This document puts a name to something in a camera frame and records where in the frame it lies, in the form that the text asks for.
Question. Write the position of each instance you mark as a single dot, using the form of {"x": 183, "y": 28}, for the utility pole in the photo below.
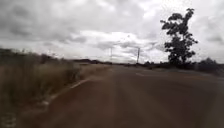
{"x": 138, "y": 55}

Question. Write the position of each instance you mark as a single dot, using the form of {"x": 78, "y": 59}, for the pale road edge kerb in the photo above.
{"x": 78, "y": 83}

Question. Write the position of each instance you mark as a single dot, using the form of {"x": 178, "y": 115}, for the dark asphalt road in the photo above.
{"x": 140, "y": 100}

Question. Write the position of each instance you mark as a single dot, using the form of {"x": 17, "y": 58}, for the tall dark tree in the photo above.
{"x": 180, "y": 40}

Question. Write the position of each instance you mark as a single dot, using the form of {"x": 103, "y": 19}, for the dry grass verge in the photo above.
{"x": 33, "y": 81}

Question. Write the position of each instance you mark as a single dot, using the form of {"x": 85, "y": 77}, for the row of dark bushes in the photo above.
{"x": 203, "y": 65}

